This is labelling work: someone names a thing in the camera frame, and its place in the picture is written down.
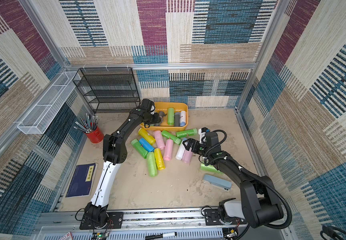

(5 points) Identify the pink roll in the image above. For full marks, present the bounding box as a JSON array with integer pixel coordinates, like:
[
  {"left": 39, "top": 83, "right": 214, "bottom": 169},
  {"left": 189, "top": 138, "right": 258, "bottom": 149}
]
[
  {"left": 163, "top": 139, "right": 174, "bottom": 161},
  {"left": 182, "top": 150, "right": 193, "bottom": 164},
  {"left": 154, "top": 130, "right": 165, "bottom": 150}
]

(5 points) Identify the plain light green roll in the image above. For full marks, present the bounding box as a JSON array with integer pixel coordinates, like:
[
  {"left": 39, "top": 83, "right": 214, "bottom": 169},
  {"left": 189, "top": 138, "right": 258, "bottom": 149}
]
[{"left": 167, "top": 107, "right": 175, "bottom": 126}]

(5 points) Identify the grey trash bag roll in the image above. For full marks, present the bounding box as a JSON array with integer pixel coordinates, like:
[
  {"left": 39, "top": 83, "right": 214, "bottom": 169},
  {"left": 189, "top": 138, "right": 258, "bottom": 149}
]
[{"left": 174, "top": 112, "right": 181, "bottom": 127}]

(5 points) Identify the fat green roll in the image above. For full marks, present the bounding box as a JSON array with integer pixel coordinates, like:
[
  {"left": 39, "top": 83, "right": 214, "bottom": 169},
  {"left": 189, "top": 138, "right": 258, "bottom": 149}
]
[{"left": 200, "top": 164, "right": 223, "bottom": 174}]

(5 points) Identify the white roll red label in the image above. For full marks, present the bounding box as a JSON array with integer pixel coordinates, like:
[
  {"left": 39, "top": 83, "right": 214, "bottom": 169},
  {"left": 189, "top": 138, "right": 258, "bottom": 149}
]
[{"left": 180, "top": 111, "right": 187, "bottom": 127}]

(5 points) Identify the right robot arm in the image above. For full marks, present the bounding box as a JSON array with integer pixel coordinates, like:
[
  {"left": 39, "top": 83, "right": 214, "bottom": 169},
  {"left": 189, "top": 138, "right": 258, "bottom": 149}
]
[{"left": 183, "top": 130, "right": 293, "bottom": 230}]

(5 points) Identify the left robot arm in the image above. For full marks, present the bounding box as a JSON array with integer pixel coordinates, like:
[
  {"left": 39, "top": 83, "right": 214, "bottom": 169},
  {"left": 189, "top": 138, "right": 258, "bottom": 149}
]
[{"left": 79, "top": 102, "right": 161, "bottom": 230}]

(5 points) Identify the white roll with blue band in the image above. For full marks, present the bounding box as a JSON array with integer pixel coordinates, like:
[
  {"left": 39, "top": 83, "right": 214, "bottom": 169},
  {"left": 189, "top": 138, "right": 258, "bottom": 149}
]
[{"left": 176, "top": 138, "right": 187, "bottom": 161}]

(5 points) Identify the short green roll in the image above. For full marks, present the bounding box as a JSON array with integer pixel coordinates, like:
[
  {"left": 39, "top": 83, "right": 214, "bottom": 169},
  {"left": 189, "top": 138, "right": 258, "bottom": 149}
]
[{"left": 161, "top": 130, "right": 182, "bottom": 145}]

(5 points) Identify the green roll with red label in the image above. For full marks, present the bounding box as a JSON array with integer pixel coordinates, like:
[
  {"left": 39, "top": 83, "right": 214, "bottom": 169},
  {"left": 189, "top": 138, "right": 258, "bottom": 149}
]
[{"left": 176, "top": 128, "right": 198, "bottom": 138}]

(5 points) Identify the yellow roll near box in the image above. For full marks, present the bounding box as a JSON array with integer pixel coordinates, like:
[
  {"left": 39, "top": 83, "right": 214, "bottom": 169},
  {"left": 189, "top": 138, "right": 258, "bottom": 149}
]
[{"left": 138, "top": 128, "right": 156, "bottom": 145}]

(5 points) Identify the yellow plastic storage box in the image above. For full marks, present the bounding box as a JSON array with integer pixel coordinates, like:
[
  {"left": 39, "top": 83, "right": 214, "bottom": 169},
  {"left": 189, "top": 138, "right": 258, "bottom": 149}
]
[{"left": 140, "top": 102, "right": 189, "bottom": 132}]

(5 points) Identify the blue trash bag roll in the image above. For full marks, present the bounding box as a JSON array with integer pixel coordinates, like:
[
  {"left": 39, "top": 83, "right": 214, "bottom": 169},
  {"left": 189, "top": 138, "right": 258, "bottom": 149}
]
[{"left": 139, "top": 138, "right": 155, "bottom": 152}]

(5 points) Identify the green roll with label left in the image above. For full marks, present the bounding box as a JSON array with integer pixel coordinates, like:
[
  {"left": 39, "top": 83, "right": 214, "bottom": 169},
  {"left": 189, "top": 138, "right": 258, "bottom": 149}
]
[{"left": 131, "top": 139, "right": 149, "bottom": 159}]

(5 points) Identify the lower yellow roll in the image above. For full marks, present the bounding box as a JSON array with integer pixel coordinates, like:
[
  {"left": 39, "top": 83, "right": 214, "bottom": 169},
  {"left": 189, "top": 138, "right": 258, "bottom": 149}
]
[{"left": 154, "top": 148, "right": 166, "bottom": 171}]

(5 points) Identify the lower light green roll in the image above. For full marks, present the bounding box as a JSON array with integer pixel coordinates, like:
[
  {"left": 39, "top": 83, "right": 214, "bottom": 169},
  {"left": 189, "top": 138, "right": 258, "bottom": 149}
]
[{"left": 147, "top": 152, "right": 158, "bottom": 177}]

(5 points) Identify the grey blue stapler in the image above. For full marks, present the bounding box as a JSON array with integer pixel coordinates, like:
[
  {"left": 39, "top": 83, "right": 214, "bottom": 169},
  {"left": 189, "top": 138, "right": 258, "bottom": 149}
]
[{"left": 203, "top": 174, "right": 232, "bottom": 192}]

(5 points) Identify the black mesh shelf rack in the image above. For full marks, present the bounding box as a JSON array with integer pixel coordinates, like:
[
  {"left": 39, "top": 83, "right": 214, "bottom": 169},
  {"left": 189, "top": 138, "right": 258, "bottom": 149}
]
[{"left": 72, "top": 67, "right": 141, "bottom": 114}]

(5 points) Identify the red pen cup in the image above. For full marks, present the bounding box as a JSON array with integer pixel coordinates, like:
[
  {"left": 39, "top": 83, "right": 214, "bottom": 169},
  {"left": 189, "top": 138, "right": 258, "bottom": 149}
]
[{"left": 86, "top": 127, "right": 104, "bottom": 144}]

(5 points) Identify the black marker pen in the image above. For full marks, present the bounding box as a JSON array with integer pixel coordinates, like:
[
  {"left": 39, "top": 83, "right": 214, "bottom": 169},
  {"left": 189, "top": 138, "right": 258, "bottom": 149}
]
[{"left": 145, "top": 232, "right": 178, "bottom": 240}]

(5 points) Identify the dark blue booklet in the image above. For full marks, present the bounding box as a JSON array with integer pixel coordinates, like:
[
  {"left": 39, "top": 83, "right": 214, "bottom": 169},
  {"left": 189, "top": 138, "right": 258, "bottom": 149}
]
[{"left": 66, "top": 163, "right": 98, "bottom": 198}]

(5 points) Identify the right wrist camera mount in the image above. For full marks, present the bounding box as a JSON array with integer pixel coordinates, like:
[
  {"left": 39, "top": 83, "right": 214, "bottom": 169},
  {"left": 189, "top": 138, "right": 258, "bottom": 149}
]
[{"left": 198, "top": 127, "right": 219, "bottom": 148}]

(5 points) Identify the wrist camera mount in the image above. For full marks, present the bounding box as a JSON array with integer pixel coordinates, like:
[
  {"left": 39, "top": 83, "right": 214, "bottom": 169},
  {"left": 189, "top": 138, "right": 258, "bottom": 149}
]
[
  {"left": 198, "top": 127, "right": 219, "bottom": 148},
  {"left": 139, "top": 99, "right": 155, "bottom": 113}
]

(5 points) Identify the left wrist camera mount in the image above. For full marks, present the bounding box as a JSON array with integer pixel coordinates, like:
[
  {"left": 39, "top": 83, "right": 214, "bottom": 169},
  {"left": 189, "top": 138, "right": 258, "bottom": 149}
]
[{"left": 139, "top": 99, "right": 155, "bottom": 113}]

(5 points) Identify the white wire wall basket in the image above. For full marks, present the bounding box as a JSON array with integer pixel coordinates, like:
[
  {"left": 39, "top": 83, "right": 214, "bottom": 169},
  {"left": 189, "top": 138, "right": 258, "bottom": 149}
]
[{"left": 17, "top": 72, "right": 76, "bottom": 135}]

